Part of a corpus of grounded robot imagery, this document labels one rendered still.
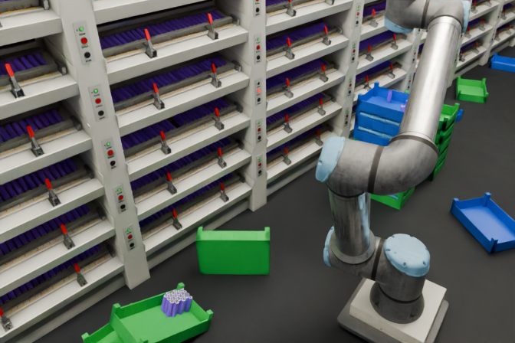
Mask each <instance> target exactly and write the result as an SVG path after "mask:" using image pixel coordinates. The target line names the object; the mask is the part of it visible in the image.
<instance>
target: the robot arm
mask: <svg viewBox="0 0 515 343"><path fill-rule="evenodd" d="M470 10H471V4H470V2H469V1H464V0H387V1H386V7H385V14H384V16H385V20H384V25H385V27H386V28H388V29H389V30H390V31H394V32H398V33H409V32H412V31H413V30H414V28H420V29H427V30H428V33H427V35H426V39H425V43H424V46H423V48H422V53H421V56H420V59H419V62H418V67H417V70H416V73H415V77H414V80H413V83H412V88H411V91H410V94H409V97H408V102H407V104H406V108H405V112H404V115H403V117H402V122H401V125H400V128H399V133H398V135H397V136H394V137H392V138H391V139H390V140H389V144H388V146H382V145H376V144H372V143H368V142H360V141H357V140H353V139H346V138H345V137H337V136H331V137H329V138H328V139H327V140H326V141H325V143H324V145H323V148H322V151H321V153H320V158H319V161H318V164H317V170H316V179H317V180H318V181H321V182H326V185H327V187H328V192H329V196H330V206H331V211H332V217H333V227H331V229H330V231H329V233H328V235H327V237H326V242H325V248H324V251H323V259H324V262H325V264H326V265H327V266H331V267H332V268H334V269H338V270H342V271H344V272H347V273H351V274H354V275H357V276H361V277H363V278H366V279H370V280H372V281H375V282H374V284H373V285H372V288H371V290H370V295H369V299H370V302H371V305H372V307H373V308H374V310H375V311H376V312H377V313H378V314H379V315H380V316H382V317H383V318H384V319H386V320H388V321H390V322H394V323H398V324H408V323H412V322H414V321H416V320H418V319H419V318H420V317H421V315H422V313H423V310H424V307H425V300H424V296H423V294H422V290H423V287H424V284H425V280H426V276H427V273H428V270H429V263H430V255H429V252H428V249H427V248H426V246H425V245H424V244H423V243H422V242H421V241H420V240H418V239H416V238H415V237H410V236H409V235H407V234H395V235H392V236H391V237H389V238H388V239H383V238H381V237H376V236H374V235H373V233H372V231H371V230H370V229H369V224H370V194H375V195H380V196H388V195H393V194H399V193H402V192H404V191H407V190H409V189H411V188H413V187H415V186H416V185H419V184H420V183H421V182H422V181H424V180H425V179H426V178H427V177H428V176H429V175H430V174H431V172H432V171H433V169H434V168H435V166H436V164H437V160H438V154H439V150H438V147H437V146H436V144H435V137H436V133H437V130H438V124H439V120H440V117H441V111H442V107H443V104H444V98H445V94H446V91H447V88H448V81H449V78H450V75H451V68H452V65H453V62H454V56H455V52H456V49H457V45H458V39H459V36H460V34H462V33H464V32H465V31H466V30H467V24H468V20H469V15H470Z"/></svg>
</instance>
